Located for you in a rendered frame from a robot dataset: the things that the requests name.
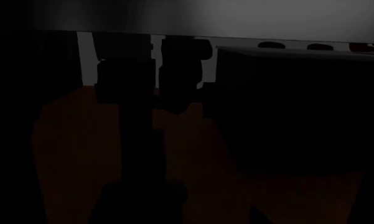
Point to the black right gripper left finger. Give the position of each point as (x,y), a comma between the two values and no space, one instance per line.
(143,205)

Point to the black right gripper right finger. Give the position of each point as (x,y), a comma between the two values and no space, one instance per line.
(261,218)

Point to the dark cabinet block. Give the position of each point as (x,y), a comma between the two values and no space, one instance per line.
(298,105)

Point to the black round knob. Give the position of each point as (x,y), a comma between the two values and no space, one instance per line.
(320,46)
(271,45)

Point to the grey counter slab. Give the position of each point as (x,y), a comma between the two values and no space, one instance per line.
(267,18)

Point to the red object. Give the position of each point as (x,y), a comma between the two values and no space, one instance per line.
(365,47)

